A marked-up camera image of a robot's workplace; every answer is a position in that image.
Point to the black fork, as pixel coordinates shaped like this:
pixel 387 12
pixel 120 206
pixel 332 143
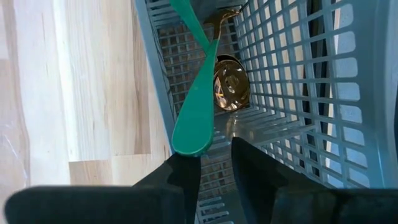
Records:
pixel 317 46

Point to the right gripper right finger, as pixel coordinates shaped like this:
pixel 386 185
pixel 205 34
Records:
pixel 311 208

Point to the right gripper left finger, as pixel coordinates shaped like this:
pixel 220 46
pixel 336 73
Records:
pixel 93 205

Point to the grey mesh cutlery basket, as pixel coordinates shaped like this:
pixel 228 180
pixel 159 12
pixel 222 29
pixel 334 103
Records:
pixel 280 102

